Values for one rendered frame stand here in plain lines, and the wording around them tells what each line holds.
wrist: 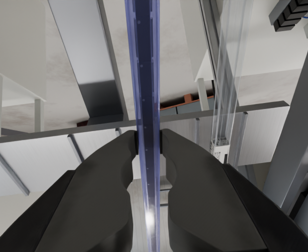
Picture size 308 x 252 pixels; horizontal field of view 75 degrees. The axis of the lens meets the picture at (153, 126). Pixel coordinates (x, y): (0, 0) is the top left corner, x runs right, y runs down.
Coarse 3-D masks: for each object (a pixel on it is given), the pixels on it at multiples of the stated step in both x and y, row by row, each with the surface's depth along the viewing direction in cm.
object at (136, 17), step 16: (128, 0) 8; (144, 0) 8; (128, 16) 8; (144, 16) 8; (128, 32) 9; (144, 32) 9; (144, 48) 9; (144, 64) 9; (144, 80) 10; (144, 96) 11; (144, 112) 11; (144, 128) 12; (144, 144) 13; (144, 160) 14; (144, 176) 15; (144, 192) 16; (144, 208) 18
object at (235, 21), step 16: (224, 0) 12; (240, 0) 11; (224, 16) 12; (240, 16) 12; (224, 32) 13; (240, 32) 12; (224, 48) 13; (240, 48) 13; (224, 64) 13; (240, 64) 14; (224, 80) 14; (224, 96) 15; (224, 112) 16; (224, 128) 17; (224, 144) 18
